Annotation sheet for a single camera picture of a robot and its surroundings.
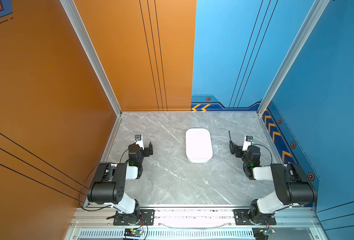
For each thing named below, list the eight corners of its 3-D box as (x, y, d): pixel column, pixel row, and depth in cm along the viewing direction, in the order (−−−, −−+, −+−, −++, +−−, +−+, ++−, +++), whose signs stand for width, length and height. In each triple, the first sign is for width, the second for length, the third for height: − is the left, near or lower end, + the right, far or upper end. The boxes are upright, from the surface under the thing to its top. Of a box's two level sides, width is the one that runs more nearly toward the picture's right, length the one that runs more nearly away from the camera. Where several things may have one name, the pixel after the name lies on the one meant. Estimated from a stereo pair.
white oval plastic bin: (185, 163, 94) (186, 158, 89) (185, 134, 109) (185, 128, 104) (212, 163, 94) (214, 157, 89) (208, 134, 109) (210, 128, 104)
